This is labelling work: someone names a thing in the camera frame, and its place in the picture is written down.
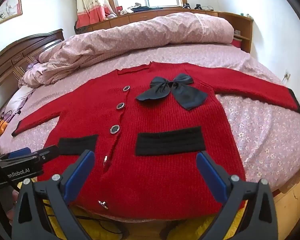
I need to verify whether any white and purple pillow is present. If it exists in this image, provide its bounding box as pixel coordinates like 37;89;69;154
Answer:
1;86;34;123

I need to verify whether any bed with pink floral sheet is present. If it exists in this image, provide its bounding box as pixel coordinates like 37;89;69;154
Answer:
0;39;300;227

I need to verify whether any red knit cardigan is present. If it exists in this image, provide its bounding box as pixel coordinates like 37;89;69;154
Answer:
11;62;300;222

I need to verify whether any wooden window ledge cabinet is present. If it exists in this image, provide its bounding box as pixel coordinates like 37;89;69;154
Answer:
74;6;254;53

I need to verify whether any cream and red curtain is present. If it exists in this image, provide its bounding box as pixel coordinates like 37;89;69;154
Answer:
75;0;114;29

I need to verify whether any dark wooden headboard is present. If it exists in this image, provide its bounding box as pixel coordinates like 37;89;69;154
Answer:
0;29;65;120

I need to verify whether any dark blue cloth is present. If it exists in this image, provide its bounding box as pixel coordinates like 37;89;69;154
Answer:
132;6;163;12

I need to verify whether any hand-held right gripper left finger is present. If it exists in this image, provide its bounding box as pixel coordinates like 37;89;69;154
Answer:
12;149;95;240

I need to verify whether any pink floral duvet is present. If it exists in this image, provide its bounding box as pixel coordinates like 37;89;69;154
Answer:
18;12;235;88

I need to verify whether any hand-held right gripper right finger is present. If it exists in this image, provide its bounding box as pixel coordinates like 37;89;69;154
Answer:
195;151;278;240

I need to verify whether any person's left hand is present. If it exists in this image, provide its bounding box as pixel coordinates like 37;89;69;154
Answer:
11;189;20;212

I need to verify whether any white cloth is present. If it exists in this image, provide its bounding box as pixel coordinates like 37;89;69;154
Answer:
120;2;142;15

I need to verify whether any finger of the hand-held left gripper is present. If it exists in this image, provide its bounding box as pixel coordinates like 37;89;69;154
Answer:
0;144;61;162
5;147;32;158

